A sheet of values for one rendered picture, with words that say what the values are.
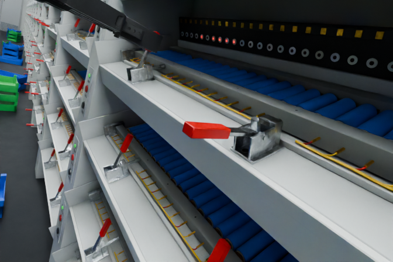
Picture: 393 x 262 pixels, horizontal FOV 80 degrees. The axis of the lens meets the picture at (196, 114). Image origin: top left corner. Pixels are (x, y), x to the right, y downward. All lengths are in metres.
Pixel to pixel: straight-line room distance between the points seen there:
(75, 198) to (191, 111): 0.50
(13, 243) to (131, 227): 0.81
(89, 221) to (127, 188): 0.24
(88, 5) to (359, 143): 0.32
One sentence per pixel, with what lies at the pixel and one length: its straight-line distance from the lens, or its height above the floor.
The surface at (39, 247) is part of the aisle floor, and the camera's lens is 1.14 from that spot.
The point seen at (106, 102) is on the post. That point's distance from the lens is 0.61.
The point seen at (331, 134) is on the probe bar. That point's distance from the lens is 0.22.
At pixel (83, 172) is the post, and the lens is 0.68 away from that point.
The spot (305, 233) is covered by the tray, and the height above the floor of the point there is 0.71.
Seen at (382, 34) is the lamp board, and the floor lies 0.88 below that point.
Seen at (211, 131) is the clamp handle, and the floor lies 0.76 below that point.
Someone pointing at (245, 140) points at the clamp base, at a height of 0.75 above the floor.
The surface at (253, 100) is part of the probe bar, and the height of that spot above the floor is 0.78.
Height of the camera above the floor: 0.80
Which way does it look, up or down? 12 degrees down
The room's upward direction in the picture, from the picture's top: 17 degrees clockwise
